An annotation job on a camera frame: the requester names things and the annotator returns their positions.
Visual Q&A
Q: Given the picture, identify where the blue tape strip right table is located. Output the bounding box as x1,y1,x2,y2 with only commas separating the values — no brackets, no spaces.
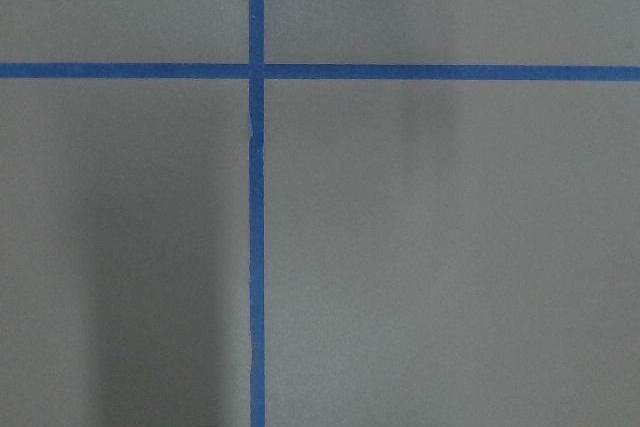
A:
1,62,639,82

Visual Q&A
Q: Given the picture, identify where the blue tape strip vertical right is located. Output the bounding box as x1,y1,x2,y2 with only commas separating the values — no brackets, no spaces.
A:
248,0,266,426

